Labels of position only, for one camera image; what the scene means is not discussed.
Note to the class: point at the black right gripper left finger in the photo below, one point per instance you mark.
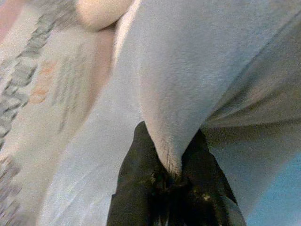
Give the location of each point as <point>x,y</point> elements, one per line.
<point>136,188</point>

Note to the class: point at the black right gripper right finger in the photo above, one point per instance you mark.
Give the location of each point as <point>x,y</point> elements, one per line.
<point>204,188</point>

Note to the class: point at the large cream pillow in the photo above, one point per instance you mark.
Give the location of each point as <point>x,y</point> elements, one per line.
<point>98,14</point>

